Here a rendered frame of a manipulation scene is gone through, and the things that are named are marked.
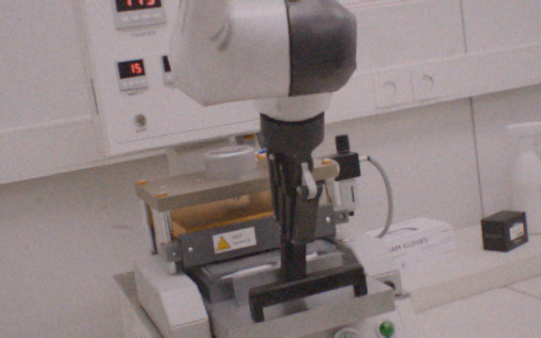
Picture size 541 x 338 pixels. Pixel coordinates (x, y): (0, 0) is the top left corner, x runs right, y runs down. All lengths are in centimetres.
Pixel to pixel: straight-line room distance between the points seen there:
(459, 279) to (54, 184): 82
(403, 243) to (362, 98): 34
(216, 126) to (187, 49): 59
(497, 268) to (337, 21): 99
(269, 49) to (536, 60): 137
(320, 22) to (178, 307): 44
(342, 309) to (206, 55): 40
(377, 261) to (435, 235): 60
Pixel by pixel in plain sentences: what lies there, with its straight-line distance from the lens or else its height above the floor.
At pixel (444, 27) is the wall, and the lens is 194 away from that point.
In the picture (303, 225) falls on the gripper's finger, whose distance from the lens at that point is 93.
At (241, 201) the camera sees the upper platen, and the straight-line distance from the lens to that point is 118.
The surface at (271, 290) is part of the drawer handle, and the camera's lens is 95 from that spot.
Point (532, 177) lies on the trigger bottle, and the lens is 184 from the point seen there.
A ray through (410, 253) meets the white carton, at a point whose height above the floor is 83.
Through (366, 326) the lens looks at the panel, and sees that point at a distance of 109.
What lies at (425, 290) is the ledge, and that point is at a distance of 157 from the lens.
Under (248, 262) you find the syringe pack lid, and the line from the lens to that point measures 109.
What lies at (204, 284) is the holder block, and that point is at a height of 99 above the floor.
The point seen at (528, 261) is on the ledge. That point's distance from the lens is 171.
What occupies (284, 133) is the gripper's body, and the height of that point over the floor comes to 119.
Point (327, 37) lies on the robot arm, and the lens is 74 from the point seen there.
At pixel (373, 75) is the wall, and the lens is 177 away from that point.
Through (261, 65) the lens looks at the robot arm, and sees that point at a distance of 74.
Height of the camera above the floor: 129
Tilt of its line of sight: 9 degrees down
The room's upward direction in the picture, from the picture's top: 8 degrees counter-clockwise
